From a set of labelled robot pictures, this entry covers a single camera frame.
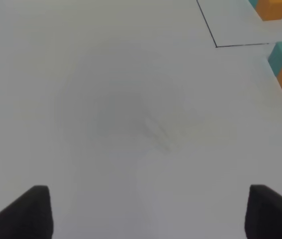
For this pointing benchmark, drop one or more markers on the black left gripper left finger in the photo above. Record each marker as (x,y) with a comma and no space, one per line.
(29,216)

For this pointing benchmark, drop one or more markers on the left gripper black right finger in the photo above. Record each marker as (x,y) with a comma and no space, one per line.
(263,219)

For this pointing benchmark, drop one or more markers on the orange template block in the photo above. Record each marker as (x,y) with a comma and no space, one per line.
(269,10)

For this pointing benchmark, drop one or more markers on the green template block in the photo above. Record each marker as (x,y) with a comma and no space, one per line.
(253,3)

